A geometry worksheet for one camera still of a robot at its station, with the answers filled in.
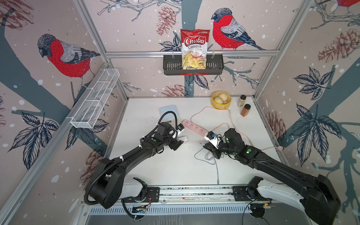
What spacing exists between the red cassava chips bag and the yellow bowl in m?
0.38

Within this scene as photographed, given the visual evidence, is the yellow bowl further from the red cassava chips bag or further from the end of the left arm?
the end of the left arm

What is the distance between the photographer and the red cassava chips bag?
0.86 metres

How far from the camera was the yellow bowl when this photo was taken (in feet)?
3.69
